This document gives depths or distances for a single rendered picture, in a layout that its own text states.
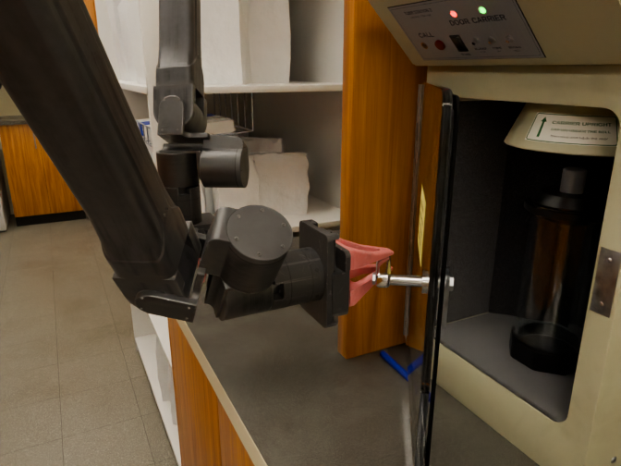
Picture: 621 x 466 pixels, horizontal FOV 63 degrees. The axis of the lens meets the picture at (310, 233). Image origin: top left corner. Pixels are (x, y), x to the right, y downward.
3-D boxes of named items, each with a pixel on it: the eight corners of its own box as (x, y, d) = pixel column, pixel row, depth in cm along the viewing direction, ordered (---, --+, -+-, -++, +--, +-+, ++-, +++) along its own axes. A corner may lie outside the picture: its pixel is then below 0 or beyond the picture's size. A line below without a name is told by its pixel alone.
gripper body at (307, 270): (344, 233, 51) (274, 244, 47) (342, 326, 54) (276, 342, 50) (314, 217, 56) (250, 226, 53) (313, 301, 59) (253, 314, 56)
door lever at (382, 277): (420, 263, 60) (421, 243, 59) (425, 298, 51) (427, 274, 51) (374, 262, 61) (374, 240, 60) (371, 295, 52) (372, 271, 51)
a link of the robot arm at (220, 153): (180, 116, 79) (159, 95, 71) (254, 116, 78) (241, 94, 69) (176, 192, 78) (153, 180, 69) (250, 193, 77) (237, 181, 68)
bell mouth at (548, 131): (566, 133, 75) (571, 94, 73) (699, 150, 59) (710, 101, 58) (473, 141, 67) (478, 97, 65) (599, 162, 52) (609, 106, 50)
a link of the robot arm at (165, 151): (164, 141, 75) (148, 146, 70) (209, 141, 75) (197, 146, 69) (167, 187, 77) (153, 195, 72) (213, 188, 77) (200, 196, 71)
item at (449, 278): (447, 318, 54) (452, 268, 52) (449, 328, 52) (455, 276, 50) (428, 317, 54) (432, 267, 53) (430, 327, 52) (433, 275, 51)
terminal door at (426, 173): (410, 338, 83) (427, 80, 71) (421, 481, 54) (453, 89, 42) (405, 337, 83) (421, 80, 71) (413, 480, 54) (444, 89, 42)
